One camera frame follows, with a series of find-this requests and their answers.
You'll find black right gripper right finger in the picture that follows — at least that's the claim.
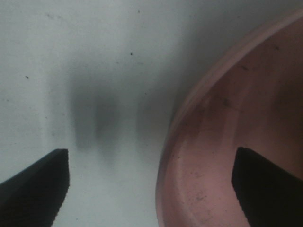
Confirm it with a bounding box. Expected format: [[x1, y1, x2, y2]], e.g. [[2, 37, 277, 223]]
[[231, 147, 303, 227]]

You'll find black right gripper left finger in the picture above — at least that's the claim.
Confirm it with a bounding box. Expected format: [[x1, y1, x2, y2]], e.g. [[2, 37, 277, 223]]
[[0, 149, 70, 227]]

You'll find pink round plate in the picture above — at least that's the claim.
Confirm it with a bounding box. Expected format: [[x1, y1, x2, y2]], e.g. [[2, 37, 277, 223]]
[[156, 9, 303, 227]]

